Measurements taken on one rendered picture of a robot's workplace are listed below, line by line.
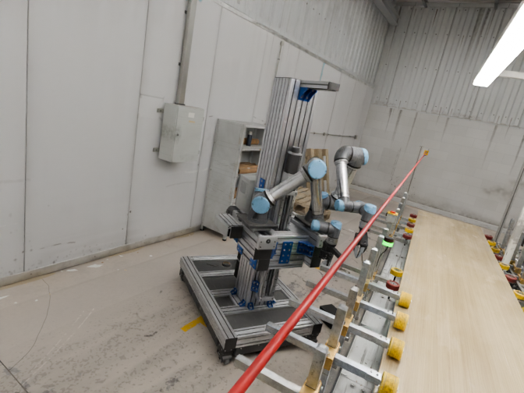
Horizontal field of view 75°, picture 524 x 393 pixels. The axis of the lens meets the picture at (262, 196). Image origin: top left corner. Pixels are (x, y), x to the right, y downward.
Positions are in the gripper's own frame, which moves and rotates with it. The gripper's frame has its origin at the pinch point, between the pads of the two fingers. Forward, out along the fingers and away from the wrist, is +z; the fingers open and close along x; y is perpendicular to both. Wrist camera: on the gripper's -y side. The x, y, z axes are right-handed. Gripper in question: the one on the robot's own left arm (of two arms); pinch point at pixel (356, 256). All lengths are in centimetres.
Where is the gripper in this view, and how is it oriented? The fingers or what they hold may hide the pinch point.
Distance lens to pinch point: 236.2
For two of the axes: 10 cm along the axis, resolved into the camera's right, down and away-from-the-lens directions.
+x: -9.7, -2.2, 0.7
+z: -1.9, 9.5, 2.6
